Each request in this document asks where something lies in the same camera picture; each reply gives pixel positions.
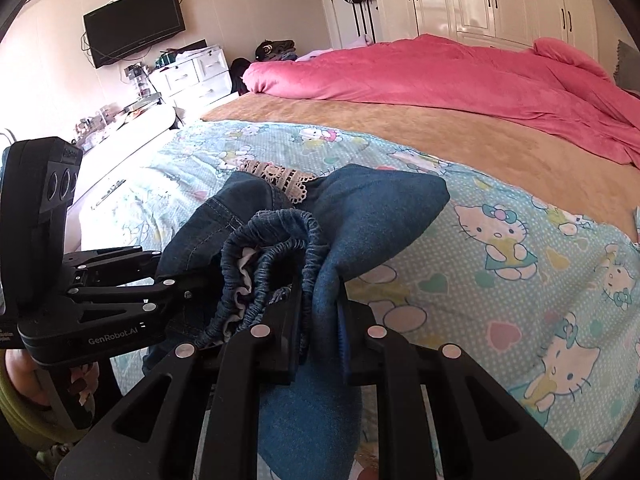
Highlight pink duvet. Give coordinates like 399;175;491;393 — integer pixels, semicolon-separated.
242;34;640;168

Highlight person's left hand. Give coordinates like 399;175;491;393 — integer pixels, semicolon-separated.
4;349;100;408

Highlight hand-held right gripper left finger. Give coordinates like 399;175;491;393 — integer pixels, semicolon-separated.
55;276;313;480

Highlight cartoon cat printed blanket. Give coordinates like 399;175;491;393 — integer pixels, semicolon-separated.
82;122;640;480

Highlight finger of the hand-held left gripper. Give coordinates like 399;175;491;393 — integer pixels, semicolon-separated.
64;274;223;312
61;246;164;286

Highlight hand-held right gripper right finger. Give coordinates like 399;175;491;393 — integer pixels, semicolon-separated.
335;300;581;480

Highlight lilac cloth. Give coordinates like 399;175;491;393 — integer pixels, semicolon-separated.
295;46;334;64

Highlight white wardrobe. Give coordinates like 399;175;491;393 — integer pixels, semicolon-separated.
312;0;599;54

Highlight grey padded headboard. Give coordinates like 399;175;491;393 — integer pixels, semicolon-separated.
612;40;640;92

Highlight clutter of cosmetic bottles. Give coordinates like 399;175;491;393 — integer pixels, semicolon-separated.
72;99;168;138

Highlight black bag with white print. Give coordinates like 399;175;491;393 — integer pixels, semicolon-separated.
254;39;297;64

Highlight white dressing table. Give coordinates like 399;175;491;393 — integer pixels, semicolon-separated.
0;104;181;241

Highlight denim pants with lace trim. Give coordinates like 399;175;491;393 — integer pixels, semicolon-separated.
142;162;451;480

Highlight dark bag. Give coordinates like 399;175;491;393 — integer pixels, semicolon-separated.
229;57;252;97

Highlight tan bed sheet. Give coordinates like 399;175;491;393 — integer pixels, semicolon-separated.
200;95;640;245

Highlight black flat television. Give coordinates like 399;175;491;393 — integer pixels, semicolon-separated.
82;0;187;70

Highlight person's left forearm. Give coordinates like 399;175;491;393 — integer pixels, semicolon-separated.
0;355;67;457

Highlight white drawer cabinet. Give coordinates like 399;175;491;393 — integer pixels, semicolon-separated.
150;45;234;112

